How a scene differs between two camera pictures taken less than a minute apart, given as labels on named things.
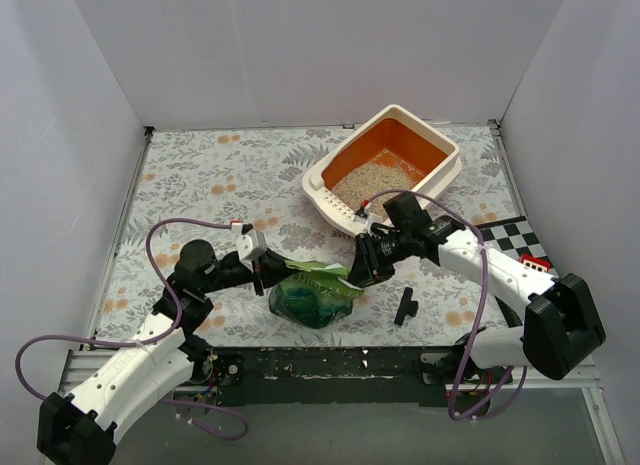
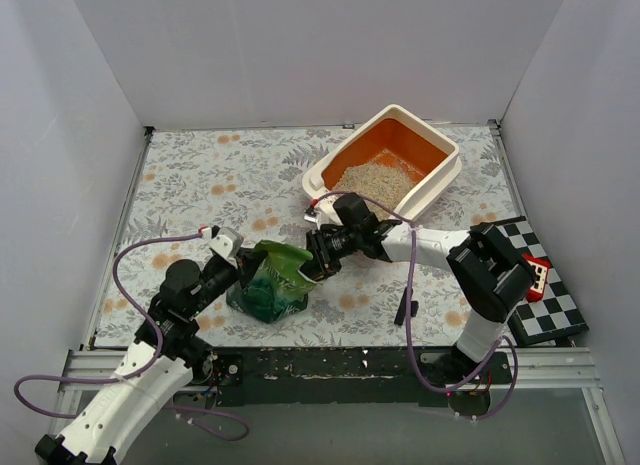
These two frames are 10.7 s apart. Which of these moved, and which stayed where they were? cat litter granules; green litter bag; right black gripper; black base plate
Moved: green litter bag; right black gripper
Stayed: black base plate; cat litter granules
